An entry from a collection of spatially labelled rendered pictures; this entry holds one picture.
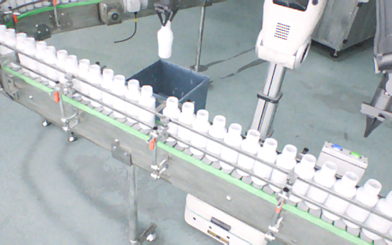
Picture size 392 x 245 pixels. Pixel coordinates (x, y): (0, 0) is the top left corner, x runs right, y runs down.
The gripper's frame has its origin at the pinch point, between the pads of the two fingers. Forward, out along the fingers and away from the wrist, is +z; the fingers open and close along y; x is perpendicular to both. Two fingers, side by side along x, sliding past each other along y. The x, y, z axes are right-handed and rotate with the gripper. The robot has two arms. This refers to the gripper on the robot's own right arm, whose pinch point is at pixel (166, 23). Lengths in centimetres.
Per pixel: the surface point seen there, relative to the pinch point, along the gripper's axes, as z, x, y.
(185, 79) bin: 34.7, 2.8, -18.4
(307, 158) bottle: 9, 76, 40
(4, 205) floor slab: 126, -80, 51
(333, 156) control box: 13, 83, 29
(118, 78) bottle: 9.5, 4.4, 37.9
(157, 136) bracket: 16, 30, 50
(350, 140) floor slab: 119, 106, -154
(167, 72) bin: 35.1, -9.3, -18.8
